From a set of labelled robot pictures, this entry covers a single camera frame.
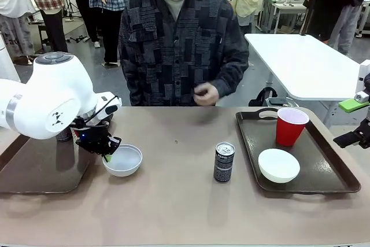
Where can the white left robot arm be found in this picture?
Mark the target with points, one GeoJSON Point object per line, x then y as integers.
{"type": "Point", "coordinates": [52, 96]}

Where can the white folding table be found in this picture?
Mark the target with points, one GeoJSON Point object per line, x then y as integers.
{"type": "Point", "coordinates": [303, 64]}

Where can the white workbench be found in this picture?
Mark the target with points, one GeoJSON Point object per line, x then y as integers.
{"type": "Point", "coordinates": [289, 7]}

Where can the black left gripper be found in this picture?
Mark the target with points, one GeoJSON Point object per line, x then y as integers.
{"type": "Point", "coordinates": [92, 140]}

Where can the dark brown serving tray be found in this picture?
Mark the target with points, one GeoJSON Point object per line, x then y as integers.
{"type": "Point", "coordinates": [37, 169]}
{"type": "Point", "coordinates": [323, 166]}

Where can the black speckled Pepsi can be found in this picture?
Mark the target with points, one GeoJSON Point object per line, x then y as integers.
{"type": "Point", "coordinates": [224, 166]}
{"type": "Point", "coordinates": [64, 136]}

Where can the red plastic cup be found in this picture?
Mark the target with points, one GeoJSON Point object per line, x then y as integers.
{"type": "Point", "coordinates": [289, 134]}

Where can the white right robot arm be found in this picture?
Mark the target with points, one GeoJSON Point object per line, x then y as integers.
{"type": "Point", "coordinates": [363, 69]}

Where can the person left hand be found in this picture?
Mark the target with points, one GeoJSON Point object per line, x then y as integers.
{"type": "Point", "coordinates": [206, 95]}

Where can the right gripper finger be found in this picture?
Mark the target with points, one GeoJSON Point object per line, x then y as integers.
{"type": "Point", "coordinates": [352, 138]}
{"type": "Point", "coordinates": [351, 105]}

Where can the white bowl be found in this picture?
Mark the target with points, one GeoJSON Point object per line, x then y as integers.
{"type": "Point", "coordinates": [279, 166]}
{"type": "Point", "coordinates": [127, 163]}

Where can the person in dark patchwork shirt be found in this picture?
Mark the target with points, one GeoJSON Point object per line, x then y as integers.
{"type": "Point", "coordinates": [173, 56]}

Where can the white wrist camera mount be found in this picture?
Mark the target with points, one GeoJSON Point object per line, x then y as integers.
{"type": "Point", "coordinates": [108, 105]}

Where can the person left forearm dark sleeve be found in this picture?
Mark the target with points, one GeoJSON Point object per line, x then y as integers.
{"type": "Point", "coordinates": [234, 79]}

